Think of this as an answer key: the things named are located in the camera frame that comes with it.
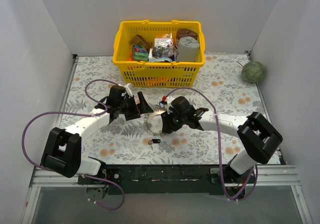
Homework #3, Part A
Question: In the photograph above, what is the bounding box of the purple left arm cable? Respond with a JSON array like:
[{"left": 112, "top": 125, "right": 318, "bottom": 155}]
[{"left": 21, "top": 79, "right": 125, "bottom": 210}]

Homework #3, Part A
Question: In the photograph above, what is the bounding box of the silver key ring with hooks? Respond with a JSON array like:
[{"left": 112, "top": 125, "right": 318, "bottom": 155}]
[{"left": 144, "top": 110, "right": 167, "bottom": 136}]

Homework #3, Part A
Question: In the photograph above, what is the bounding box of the floral table mat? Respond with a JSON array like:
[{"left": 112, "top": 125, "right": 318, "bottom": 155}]
[{"left": 60, "top": 54, "right": 265, "bottom": 164}]

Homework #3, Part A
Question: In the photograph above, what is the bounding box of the black base bar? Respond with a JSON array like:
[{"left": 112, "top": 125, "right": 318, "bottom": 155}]
[{"left": 77, "top": 163, "right": 259, "bottom": 195}]

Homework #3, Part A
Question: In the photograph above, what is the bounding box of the green yarn ball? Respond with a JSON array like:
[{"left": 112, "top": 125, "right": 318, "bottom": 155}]
[{"left": 241, "top": 61, "right": 267, "bottom": 83}]

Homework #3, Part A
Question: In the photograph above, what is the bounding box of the yellow plastic basket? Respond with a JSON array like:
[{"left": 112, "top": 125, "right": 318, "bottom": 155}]
[{"left": 112, "top": 20, "right": 206, "bottom": 88}]

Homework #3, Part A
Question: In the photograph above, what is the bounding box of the brown cardboard packet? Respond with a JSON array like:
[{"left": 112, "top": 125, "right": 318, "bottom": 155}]
[{"left": 128, "top": 35, "right": 151, "bottom": 51}]

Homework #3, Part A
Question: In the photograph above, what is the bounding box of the brown round box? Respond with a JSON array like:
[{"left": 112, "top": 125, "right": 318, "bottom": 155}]
[{"left": 176, "top": 29, "right": 198, "bottom": 40}]

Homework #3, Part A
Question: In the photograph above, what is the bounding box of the clear bag of small items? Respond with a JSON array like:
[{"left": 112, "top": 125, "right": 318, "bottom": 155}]
[{"left": 148, "top": 33, "right": 174, "bottom": 63}]

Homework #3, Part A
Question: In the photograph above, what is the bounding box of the grey paper roll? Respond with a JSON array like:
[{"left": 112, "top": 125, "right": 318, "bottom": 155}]
[{"left": 175, "top": 37, "right": 200, "bottom": 62}]

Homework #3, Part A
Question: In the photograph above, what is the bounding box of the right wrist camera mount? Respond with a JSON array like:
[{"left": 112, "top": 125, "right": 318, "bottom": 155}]
[{"left": 161, "top": 96, "right": 174, "bottom": 114}]

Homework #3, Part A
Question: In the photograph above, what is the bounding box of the black head key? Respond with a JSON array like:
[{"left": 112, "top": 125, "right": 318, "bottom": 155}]
[{"left": 148, "top": 139, "right": 161, "bottom": 145}]

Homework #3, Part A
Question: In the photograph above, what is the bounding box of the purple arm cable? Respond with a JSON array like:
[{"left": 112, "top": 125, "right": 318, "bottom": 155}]
[
  {"left": 21, "top": 79, "right": 125, "bottom": 210},
  {"left": 164, "top": 87, "right": 258, "bottom": 201}
]

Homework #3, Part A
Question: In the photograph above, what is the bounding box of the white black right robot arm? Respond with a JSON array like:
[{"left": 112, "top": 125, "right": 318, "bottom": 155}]
[{"left": 160, "top": 96, "right": 283, "bottom": 183}]

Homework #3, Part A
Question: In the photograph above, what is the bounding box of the green small box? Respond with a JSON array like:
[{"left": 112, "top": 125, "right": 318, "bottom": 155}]
[{"left": 131, "top": 45, "right": 149, "bottom": 62}]

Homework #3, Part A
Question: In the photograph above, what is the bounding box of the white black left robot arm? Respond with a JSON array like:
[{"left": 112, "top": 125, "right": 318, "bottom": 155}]
[{"left": 40, "top": 85, "right": 153, "bottom": 184}]

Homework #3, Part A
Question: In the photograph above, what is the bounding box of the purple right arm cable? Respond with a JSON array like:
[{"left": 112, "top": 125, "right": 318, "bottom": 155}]
[{"left": 164, "top": 87, "right": 258, "bottom": 201}]

